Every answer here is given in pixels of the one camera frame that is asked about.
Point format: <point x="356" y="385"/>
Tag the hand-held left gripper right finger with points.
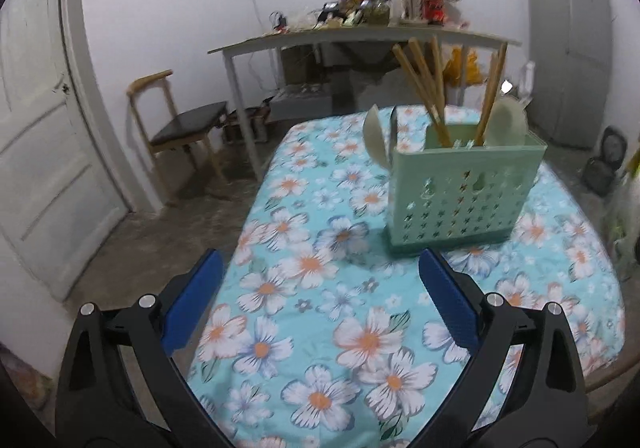
<point x="447" y="298"/>

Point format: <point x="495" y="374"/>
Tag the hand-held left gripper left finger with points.
<point x="195" y="298"/>

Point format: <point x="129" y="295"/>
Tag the green perforated utensil holder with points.
<point x="465" y="198"/>

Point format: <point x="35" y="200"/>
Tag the metal spoon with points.
<point x="393" y="128"/>

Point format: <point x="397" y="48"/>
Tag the white ceramic spoon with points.
<point x="376" y="133"/>

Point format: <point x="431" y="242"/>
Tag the pale green round ladle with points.
<point x="510" y="123"/>

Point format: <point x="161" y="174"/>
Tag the pile of bamboo chopsticks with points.
<point x="429" y="95"/>

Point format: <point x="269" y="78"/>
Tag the blue floral blanket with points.
<point x="310" y="268"/>

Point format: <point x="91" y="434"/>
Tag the dark low stool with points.
<point x="245" y="123"/>

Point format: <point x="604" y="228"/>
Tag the black rice cooker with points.
<point x="602" y="173"/>

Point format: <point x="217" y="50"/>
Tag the white panel door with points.
<point x="55" y="153"/>

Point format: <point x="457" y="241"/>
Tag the grey storage box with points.
<point x="302" y="103"/>

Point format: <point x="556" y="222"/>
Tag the yellow plastic bag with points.
<point x="457" y="68"/>

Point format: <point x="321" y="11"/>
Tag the cardboard box under desk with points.
<point x="297" y="65"/>

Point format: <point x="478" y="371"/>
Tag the silver refrigerator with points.
<point x="570" y="53"/>

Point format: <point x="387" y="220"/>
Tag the grey desk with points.
<point x="350" y="34"/>

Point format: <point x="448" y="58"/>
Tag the red label bottle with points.
<point x="436" y="8"/>

